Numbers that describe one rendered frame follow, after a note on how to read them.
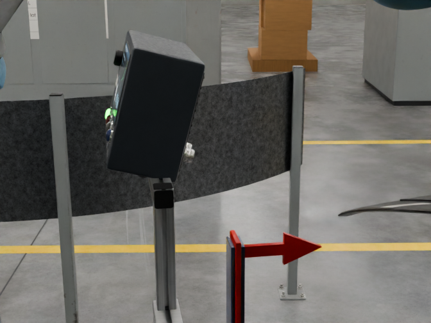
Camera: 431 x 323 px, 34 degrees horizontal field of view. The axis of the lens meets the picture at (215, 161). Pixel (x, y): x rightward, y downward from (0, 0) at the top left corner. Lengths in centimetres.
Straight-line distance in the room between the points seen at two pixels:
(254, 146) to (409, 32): 428
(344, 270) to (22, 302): 142
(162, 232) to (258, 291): 203
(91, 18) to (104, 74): 53
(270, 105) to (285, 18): 603
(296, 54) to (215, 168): 628
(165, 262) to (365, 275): 223
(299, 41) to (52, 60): 328
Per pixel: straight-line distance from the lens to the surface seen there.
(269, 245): 50
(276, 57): 872
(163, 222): 105
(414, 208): 45
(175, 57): 104
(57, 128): 225
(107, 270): 328
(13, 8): 76
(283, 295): 298
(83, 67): 671
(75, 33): 668
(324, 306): 296
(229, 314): 51
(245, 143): 258
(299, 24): 868
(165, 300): 110
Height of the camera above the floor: 138
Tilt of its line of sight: 16 degrees down
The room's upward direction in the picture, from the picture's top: straight up
